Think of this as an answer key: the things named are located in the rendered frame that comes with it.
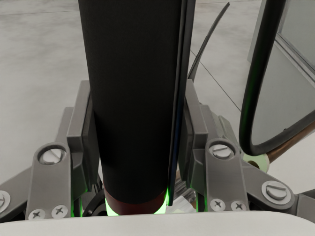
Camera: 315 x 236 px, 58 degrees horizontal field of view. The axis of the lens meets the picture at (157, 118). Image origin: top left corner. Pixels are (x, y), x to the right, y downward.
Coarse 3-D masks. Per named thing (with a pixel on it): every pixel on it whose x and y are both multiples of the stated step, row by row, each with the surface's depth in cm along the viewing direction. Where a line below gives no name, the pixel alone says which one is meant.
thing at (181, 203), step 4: (180, 196) 23; (176, 200) 23; (180, 200) 23; (184, 200) 23; (176, 204) 22; (180, 204) 22; (184, 204) 22; (188, 204) 22; (168, 208) 22; (172, 208) 22; (176, 208) 22; (180, 208) 22; (184, 208) 22; (188, 208) 22; (192, 208) 22; (168, 212) 22; (188, 212) 22
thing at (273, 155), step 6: (312, 126) 31; (300, 132) 30; (306, 132) 30; (294, 138) 29; (300, 138) 30; (282, 144) 28; (288, 144) 29; (294, 144) 29; (276, 150) 28; (282, 150) 28; (270, 156) 27; (276, 156) 27; (252, 162) 26; (270, 162) 27; (258, 168) 26; (192, 204) 23
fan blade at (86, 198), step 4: (100, 180) 48; (92, 184) 54; (96, 184) 49; (100, 184) 48; (92, 188) 55; (96, 188) 52; (100, 188) 48; (88, 192) 62; (92, 192) 57; (96, 192) 53; (84, 196) 66; (88, 196) 63; (92, 196) 59; (84, 200) 67; (88, 200) 64; (84, 204) 67; (84, 208) 68
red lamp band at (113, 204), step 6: (162, 192) 14; (108, 198) 14; (156, 198) 14; (162, 198) 14; (108, 204) 15; (114, 204) 14; (120, 204) 14; (126, 204) 13; (132, 204) 13; (138, 204) 13; (144, 204) 14; (150, 204) 14; (156, 204) 14; (162, 204) 15; (114, 210) 14; (120, 210) 14; (126, 210) 14; (132, 210) 14; (138, 210) 14; (144, 210) 14; (150, 210) 14; (156, 210) 14
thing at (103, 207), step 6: (102, 192) 38; (96, 198) 39; (102, 198) 39; (90, 204) 39; (96, 204) 39; (102, 204) 37; (84, 210) 40; (90, 210) 39; (96, 210) 38; (102, 210) 37; (84, 216) 39; (90, 216) 39
